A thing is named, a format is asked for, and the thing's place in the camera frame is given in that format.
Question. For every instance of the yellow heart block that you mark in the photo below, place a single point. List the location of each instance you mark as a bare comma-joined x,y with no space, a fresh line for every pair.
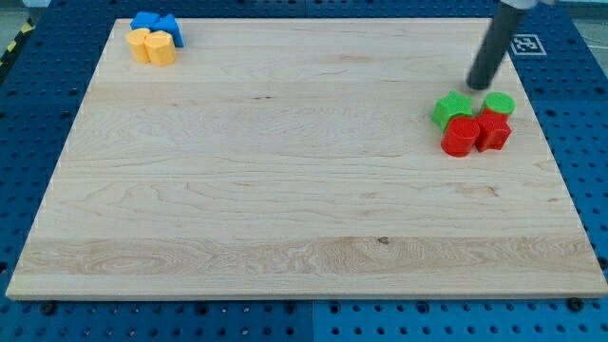
136,42

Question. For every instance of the green cylinder block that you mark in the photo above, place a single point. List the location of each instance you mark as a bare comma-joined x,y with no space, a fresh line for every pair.
499,102

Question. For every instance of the blue square block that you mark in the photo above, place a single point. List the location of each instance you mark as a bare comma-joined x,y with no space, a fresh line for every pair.
145,20

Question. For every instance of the blue triangle block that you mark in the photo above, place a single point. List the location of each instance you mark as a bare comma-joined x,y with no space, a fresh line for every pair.
170,25

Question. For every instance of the black bolt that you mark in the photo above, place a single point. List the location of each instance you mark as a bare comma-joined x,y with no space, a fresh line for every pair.
48,308
575,304

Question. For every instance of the white fiducial marker tag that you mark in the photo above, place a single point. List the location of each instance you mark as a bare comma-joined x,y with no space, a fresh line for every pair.
527,45

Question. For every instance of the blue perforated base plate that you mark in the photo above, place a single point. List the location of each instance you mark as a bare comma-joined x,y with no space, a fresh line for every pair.
47,83

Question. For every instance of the black bolt front left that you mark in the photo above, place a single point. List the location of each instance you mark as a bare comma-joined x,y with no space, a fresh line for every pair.
48,308

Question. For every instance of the red cylinder block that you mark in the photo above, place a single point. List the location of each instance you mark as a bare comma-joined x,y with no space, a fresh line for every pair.
460,136

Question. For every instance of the yellow hexagon block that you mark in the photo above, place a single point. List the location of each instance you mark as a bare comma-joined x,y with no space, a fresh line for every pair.
160,48

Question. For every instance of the wooden board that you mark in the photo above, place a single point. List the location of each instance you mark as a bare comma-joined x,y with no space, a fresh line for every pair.
287,159

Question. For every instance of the black bolt front right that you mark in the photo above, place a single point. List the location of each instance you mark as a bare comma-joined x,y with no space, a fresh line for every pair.
575,304

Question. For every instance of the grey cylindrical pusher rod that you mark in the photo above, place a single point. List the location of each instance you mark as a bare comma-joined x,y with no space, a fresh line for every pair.
503,26

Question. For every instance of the green star block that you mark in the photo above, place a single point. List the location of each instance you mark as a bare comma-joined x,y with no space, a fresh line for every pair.
449,107

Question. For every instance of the red star block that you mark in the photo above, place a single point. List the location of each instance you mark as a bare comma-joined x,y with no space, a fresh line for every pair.
494,130

